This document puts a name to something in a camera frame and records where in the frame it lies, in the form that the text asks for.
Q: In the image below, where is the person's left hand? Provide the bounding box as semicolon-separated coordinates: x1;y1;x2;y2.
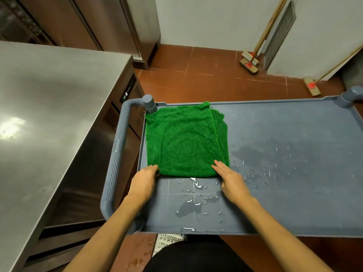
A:
126;164;160;204

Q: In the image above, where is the person's right hand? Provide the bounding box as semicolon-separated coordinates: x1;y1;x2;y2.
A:
211;160;253;206

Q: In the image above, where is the green terry cloth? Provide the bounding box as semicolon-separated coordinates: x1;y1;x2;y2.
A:
145;101;230;178

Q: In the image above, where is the person's left forearm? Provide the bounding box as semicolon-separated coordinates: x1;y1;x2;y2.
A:
63;194;149;272

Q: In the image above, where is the person's right forearm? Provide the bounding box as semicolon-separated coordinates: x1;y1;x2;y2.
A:
238;195;334;272

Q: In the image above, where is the grey plastic utility cart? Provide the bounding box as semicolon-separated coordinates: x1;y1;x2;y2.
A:
100;86;363;238

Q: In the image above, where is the stainless steel counter refrigerator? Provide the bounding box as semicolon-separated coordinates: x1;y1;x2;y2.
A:
0;41;147;272

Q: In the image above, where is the perforated metal floor drain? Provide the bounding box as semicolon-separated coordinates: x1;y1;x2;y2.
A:
153;233;186;257

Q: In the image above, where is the person's black clothing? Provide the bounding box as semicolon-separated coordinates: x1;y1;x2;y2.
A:
143;234;254;272

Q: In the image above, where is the tall stainless steel cabinet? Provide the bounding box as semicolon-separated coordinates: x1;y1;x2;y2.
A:
16;0;161;70

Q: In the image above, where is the dark glass oven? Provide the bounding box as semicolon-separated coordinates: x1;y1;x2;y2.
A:
0;0;56;46

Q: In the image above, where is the wooden handled scrub broom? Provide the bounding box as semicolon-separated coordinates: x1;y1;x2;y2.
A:
241;0;286;66
240;0;290;75
303;45;363;97

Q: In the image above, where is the grey wall vent grille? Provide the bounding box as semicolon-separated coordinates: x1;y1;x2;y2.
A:
262;1;297;70

